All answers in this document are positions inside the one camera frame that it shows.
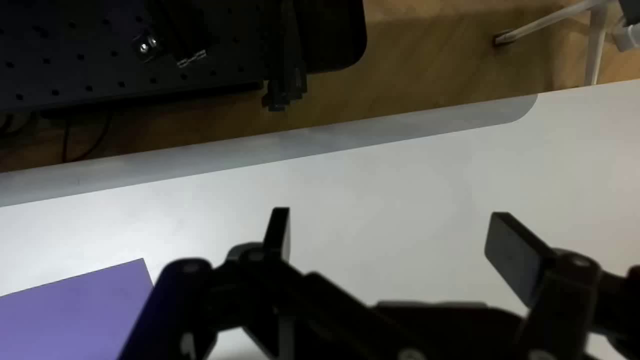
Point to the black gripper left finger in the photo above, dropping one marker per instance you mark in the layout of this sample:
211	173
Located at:
220	301

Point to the black clamp bracket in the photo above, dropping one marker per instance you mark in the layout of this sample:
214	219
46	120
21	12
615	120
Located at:
284	80

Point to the purple paper sheet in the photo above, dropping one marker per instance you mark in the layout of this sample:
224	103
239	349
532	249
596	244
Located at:
66	320

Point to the black perforated mounting board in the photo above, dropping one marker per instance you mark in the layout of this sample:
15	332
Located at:
66	60

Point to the white metal stand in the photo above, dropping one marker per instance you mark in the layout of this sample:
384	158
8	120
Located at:
598	41

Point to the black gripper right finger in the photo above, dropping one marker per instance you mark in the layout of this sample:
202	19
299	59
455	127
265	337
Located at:
566	301

